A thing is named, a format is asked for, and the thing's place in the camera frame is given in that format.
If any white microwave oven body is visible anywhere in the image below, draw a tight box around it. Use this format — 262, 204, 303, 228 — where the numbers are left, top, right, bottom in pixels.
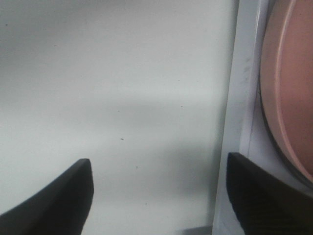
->
212, 0, 313, 235

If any pink plate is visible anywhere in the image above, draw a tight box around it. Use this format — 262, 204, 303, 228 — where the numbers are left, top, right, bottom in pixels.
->
260, 0, 313, 185

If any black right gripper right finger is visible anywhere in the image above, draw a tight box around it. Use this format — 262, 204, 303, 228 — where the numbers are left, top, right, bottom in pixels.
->
226, 153, 313, 235

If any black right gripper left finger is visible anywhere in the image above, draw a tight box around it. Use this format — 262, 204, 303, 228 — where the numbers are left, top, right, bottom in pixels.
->
0, 159, 94, 235

